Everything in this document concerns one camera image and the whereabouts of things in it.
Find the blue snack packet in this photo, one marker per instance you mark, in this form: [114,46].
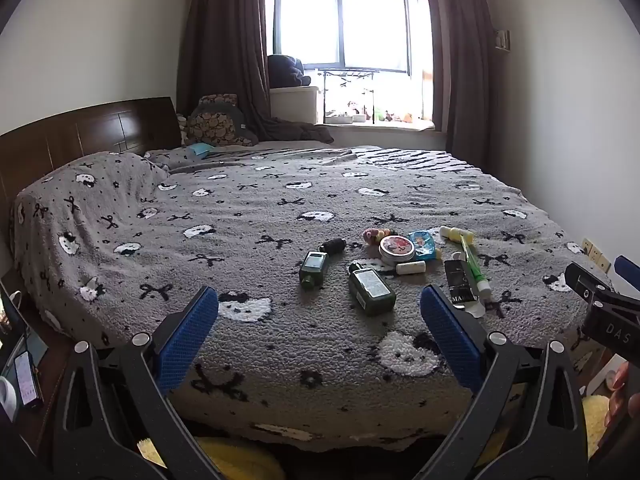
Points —
[424,241]

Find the brown wooden headboard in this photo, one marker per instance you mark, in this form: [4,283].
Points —
[75,135]

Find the person's right hand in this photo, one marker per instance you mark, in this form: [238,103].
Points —
[617,390]

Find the brown patterned cushion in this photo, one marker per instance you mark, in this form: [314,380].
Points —
[212,125]

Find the dark blue clothing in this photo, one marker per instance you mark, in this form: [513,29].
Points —
[285,70]

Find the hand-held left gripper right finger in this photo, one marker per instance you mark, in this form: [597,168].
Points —
[450,340]

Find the yellow plastic bag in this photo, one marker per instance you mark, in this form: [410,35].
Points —
[240,460]

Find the white plastic piece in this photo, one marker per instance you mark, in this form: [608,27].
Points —
[475,311]

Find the smartphone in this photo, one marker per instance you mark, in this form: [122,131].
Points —
[27,377]

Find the wall sockets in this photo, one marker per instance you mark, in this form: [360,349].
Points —
[595,252]

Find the white cup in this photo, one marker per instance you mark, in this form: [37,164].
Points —
[6,397]

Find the dark green cushion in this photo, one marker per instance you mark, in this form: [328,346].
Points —
[245,130]

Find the green and white tube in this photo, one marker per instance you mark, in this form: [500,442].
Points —
[472,265]

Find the round tin with picture lid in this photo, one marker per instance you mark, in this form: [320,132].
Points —
[396,249]

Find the large green glass bottle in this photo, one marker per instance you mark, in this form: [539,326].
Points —
[372,292]

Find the light blue packet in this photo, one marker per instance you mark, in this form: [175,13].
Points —
[202,149]

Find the white tray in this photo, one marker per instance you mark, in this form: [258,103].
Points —
[340,119]

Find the small green glass bottle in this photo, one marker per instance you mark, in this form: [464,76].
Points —
[314,267]

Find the striped bed sheet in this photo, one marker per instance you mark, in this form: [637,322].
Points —
[410,159]

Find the wall switch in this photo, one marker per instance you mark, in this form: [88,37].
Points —
[503,40]

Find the white storage box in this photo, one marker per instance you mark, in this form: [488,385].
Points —
[294,105]

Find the black cardboard box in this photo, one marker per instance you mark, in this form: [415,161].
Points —
[457,282]

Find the grey cat print blanket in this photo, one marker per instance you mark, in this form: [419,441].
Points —
[250,220]

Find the small white tube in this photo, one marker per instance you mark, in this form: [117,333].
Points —
[411,267]

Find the colourful plush toy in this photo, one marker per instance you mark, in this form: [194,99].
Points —
[372,235]

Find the wooden nightstand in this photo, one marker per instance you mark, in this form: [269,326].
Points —
[50,355]

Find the yellow bottle with white cap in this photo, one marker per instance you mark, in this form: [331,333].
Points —
[455,233]

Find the white plastic appliance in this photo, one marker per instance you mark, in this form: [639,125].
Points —
[602,375]

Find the window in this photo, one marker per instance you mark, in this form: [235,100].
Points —
[345,25]

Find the row of small windowsill ornaments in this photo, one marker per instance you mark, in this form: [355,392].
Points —
[395,115]

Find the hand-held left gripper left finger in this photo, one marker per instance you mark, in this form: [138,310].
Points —
[190,335]

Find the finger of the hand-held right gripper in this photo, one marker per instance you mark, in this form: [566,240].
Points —
[629,267]
[585,282]

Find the brown curtain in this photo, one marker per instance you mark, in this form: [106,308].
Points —
[225,35]
[460,60]

